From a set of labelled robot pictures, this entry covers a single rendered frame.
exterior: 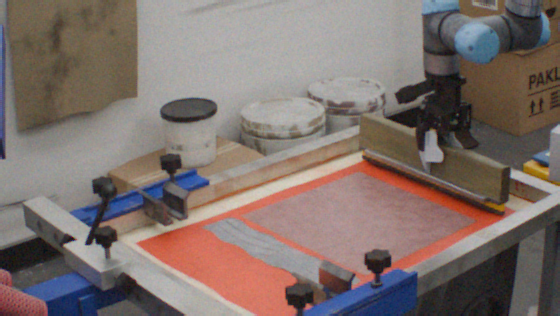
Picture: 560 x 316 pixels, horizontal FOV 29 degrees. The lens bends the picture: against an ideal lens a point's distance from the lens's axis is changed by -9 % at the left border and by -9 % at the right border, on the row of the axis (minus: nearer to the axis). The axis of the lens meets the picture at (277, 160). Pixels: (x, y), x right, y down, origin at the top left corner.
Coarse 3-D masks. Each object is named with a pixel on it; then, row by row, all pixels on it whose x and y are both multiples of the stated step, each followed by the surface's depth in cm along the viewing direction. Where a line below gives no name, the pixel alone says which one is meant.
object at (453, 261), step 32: (352, 128) 252; (256, 160) 238; (288, 160) 239; (320, 160) 244; (192, 192) 225; (224, 192) 230; (512, 192) 225; (544, 192) 218; (128, 224) 217; (512, 224) 205; (544, 224) 211; (448, 256) 195; (480, 256) 199; (192, 288) 189
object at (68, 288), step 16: (32, 288) 178; (48, 288) 178; (64, 288) 178; (80, 288) 178; (96, 288) 180; (112, 288) 182; (48, 304) 174; (64, 304) 176; (96, 304) 181; (112, 304) 183
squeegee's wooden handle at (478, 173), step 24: (360, 120) 242; (384, 120) 238; (360, 144) 244; (384, 144) 238; (408, 144) 232; (432, 168) 228; (456, 168) 223; (480, 168) 217; (504, 168) 213; (480, 192) 219; (504, 192) 215
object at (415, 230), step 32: (352, 224) 218; (384, 224) 217; (416, 224) 216; (448, 224) 215; (480, 224) 214; (320, 256) 206; (352, 256) 205; (416, 256) 204; (224, 288) 196; (256, 288) 196; (352, 288) 194
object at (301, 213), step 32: (288, 192) 232; (320, 192) 232; (352, 192) 231; (384, 192) 230; (416, 192) 229; (192, 224) 220; (256, 224) 219; (288, 224) 219; (320, 224) 218; (160, 256) 208; (192, 256) 208; (224, 256) 207
